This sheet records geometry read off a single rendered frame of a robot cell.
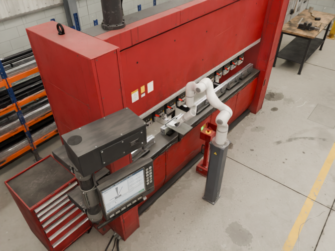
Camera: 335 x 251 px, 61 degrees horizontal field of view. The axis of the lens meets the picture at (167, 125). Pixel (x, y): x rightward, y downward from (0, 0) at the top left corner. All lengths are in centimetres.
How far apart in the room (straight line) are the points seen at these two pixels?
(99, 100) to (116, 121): 27
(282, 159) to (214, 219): 157
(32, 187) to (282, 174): 327
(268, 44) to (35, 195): 382
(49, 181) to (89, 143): 128
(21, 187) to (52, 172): 30
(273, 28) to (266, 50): 35
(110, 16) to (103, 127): 92
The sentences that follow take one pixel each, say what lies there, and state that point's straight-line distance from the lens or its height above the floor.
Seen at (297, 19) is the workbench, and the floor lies 90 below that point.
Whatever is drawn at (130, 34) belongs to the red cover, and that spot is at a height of 226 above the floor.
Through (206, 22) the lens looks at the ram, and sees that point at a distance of 329.
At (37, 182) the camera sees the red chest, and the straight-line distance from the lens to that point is 304.
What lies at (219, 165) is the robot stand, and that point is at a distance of 331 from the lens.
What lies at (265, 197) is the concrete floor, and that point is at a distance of 409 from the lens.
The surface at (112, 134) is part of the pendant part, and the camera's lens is 183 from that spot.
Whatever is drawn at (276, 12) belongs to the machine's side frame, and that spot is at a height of 182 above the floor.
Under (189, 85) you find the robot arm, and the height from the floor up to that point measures 162.
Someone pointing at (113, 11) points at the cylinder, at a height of 244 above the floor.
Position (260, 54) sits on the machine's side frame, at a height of 114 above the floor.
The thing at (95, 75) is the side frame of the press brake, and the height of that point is 217.
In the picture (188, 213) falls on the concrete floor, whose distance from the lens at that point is 375.
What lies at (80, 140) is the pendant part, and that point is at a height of 195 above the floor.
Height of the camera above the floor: 312
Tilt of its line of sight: 39 degrees down
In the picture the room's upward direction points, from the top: straight up
